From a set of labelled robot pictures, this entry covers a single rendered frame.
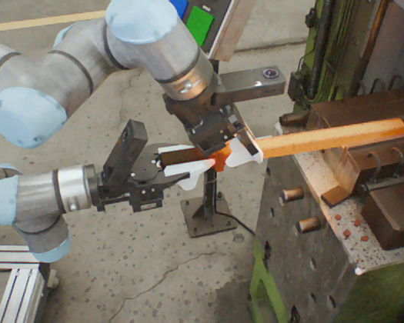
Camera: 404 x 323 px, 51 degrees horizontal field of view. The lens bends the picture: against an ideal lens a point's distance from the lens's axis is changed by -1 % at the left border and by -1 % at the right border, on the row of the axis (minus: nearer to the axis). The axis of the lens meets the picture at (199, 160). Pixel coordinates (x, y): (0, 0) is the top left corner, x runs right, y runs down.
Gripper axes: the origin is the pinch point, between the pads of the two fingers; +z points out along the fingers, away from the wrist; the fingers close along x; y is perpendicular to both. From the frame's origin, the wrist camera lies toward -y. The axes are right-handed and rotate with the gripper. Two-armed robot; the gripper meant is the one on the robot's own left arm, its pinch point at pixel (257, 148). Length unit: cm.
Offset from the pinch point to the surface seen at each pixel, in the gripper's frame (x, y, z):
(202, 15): -43.9, -2.5, -1.5
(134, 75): -170, 56, 84
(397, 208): 16.0, -15.1, 12.0
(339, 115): -6.4, -16.3, 11.4
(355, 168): 6.4, -12.9, 10.6
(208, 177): -56, 29, 67
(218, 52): -37.7, -1.4, 5.9
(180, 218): -60, 53, 86
